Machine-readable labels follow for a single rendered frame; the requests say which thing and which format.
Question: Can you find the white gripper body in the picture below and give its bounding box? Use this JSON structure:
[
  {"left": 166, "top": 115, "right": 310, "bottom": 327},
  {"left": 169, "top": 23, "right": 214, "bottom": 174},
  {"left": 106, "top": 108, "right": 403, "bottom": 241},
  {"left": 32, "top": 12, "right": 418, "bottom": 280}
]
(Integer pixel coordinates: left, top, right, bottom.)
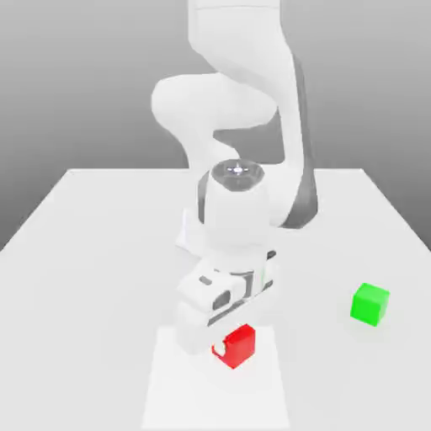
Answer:
[{"left": 173, "top": 260, "right": 282, "bottom": 357}]

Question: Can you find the small red cube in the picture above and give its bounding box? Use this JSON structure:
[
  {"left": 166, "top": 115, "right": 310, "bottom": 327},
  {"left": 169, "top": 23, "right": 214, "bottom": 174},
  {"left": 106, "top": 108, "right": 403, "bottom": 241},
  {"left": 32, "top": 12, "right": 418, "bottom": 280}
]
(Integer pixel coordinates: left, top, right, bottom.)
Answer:
[{"left": 210, "top": 322, "right": 257, "bottom": 370}]

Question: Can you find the small green cube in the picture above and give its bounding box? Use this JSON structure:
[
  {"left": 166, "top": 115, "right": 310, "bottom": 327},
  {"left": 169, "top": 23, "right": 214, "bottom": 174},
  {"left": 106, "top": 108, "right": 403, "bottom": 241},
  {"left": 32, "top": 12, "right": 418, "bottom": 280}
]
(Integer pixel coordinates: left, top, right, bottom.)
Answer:
[{"left": 349, "top": 282, "right": 391, "bottom": 327}]

